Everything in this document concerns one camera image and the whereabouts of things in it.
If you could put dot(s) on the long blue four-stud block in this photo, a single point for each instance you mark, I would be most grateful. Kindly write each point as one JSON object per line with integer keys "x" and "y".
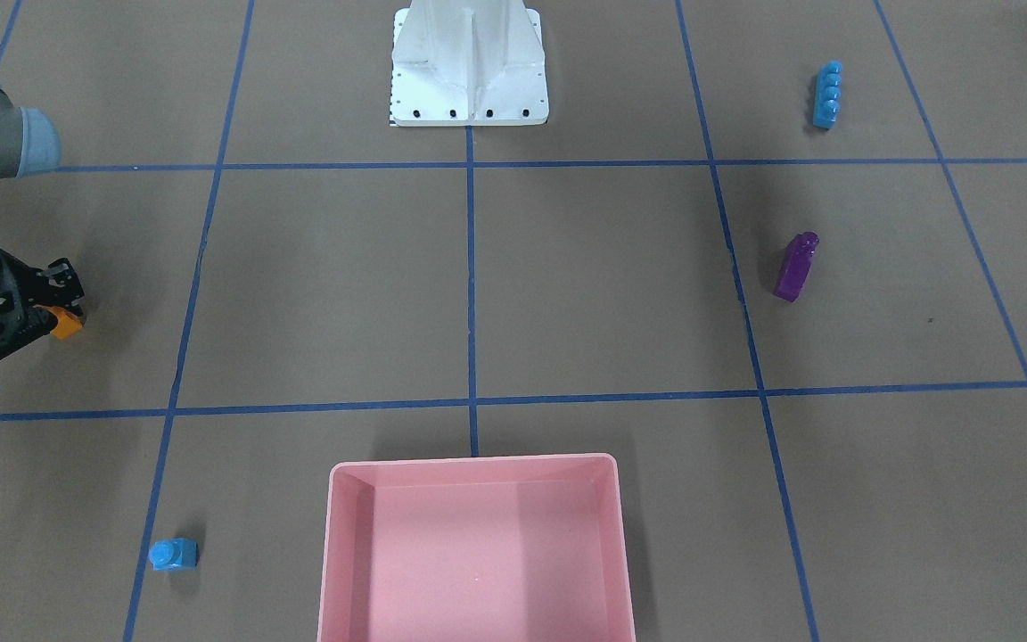
{"x": 827, "y": 97}

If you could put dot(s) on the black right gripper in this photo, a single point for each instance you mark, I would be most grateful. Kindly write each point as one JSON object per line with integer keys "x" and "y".
{"x": 14, "y": 287}

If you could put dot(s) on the purple block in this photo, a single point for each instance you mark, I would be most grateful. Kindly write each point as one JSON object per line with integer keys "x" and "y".
{"x": 796, "y": 265}

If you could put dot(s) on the small blue block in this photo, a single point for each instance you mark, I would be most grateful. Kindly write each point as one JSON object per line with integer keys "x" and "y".
{"x": 174, "y": 554}

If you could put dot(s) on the pink plastic box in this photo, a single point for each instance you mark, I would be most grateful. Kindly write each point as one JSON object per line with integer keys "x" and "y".
{"x": 523, "y": 548}

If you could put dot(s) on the orange block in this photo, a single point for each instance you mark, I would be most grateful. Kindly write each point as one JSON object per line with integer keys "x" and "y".
{"x": 66, "y": 323}

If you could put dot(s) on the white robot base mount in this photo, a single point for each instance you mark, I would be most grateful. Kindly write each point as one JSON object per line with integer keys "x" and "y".
{"x": 468, "y": 64}

